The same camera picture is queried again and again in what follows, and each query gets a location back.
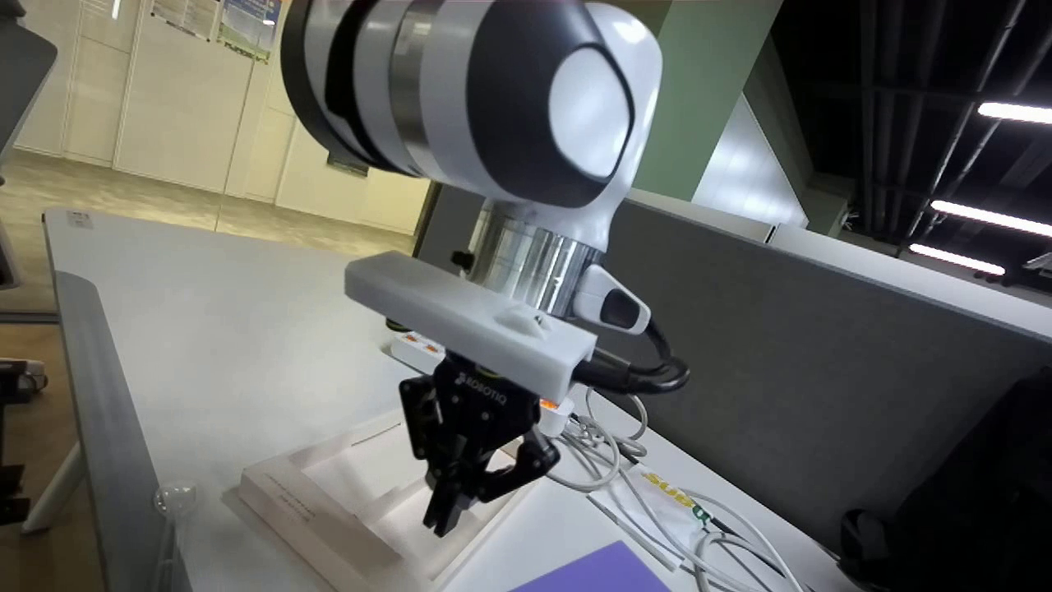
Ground purple paper sheet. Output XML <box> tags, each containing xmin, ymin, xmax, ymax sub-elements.
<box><xmin>508</xmin><ymin>535</ymin><xmax>674</xmax><ymax>592</ymax></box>

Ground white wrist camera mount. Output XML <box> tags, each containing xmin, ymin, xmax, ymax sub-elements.
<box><xmin>343</xmin><ymin>250</ymin><xmax>602</xmax><ymax>400</ymax></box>

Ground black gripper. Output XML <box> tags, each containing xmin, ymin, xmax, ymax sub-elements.
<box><xmin>396</xmin><ymin>352</ymin><xmax>566</xmax><ymax>538</ymax></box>

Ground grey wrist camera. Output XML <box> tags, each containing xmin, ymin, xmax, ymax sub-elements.
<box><xmin>573</xmin><ymin>262</ymin><xmax>655</xmax><ymax>336</ymax></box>

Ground white cable bundle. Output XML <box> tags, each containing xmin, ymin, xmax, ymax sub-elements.
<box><xmin>543</xmin><ymin>384</ymin><xmax>807</xmax><ymax>592</ymax></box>

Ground black camera cable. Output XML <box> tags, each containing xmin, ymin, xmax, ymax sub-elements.
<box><xmin>568</xmin><ymin>313</ymin><xmax>696</xmax><ymax>397</ymax></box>

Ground green pillar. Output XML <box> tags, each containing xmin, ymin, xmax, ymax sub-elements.
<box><xmin>631</xmin><ymin>0</ymin><xmax>788</xmax><ymax>206</ymax></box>

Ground shallow wooden box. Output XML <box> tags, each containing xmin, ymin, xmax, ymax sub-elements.
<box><xmin>233</xmin><ymin>407</ymin><xmax>533</xmax><ymax>592</ymax></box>

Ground grey partition wall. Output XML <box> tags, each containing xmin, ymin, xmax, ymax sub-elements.
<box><xmin>412</xmin><ymin>179</ymin><xmax>1052</xmax><ymax>551</ymax></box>

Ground beige wall cabinets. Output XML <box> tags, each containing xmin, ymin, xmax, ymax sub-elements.
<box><xmin>11</xmin><ymin>0</ymin><xmax>433</xmax><ymax>241</ymax></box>

